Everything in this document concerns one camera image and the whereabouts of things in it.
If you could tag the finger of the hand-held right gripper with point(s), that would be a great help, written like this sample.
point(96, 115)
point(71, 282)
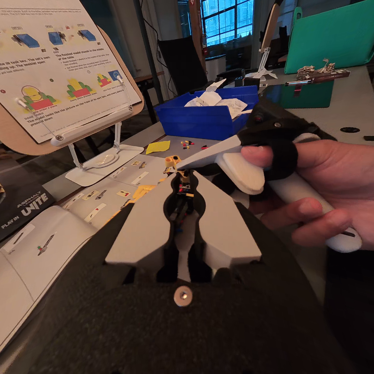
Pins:
point(210, 154)

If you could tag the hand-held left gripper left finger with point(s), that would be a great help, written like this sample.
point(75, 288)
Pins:
point(140, 230)

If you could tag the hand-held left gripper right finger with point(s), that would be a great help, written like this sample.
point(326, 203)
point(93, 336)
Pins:
point(230, 230)

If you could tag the partly built toy brick car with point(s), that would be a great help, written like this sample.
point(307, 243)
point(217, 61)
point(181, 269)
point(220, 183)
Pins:
point(143, 192)

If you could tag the yellow angled brick beam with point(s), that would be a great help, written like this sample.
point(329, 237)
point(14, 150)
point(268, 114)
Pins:
point(172, 160)

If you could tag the grey desk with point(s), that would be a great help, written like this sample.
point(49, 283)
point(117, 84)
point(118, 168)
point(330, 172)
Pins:
point(321, 117)

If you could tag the black desk grommet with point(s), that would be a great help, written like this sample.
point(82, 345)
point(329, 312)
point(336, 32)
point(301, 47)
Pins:
point(349, 129)

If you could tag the person's right hand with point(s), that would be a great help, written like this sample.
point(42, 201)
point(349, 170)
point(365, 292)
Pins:
point(344, 175)

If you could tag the scattered coloured brick pins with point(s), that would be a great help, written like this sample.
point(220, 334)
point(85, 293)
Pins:
point(187, 143)

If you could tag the blue storage bin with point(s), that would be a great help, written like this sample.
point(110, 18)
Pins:
point(198, 122)

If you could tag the yellow paper note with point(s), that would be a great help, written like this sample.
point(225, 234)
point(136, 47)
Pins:
point(157, 147)

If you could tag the crumpled white paper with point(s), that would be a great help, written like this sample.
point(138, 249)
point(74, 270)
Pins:
point(210, 99)

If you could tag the open instruction booklet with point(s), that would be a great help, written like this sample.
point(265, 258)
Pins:
point(117, 175)

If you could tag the model ship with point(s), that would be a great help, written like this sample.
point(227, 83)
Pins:
point(321, 74)

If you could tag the closed instruction booklet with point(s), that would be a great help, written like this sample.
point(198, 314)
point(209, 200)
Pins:
point(43, 248)

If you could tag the green plastic bin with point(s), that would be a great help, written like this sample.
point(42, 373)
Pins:
point(330, 38)

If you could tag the paned window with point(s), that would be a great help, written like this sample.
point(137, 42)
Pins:
point(228, 23)

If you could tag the toy car set box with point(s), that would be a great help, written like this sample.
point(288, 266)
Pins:
point(23, 210)

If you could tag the printed paper sheet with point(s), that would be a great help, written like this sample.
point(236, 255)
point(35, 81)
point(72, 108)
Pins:
point(58, 73)

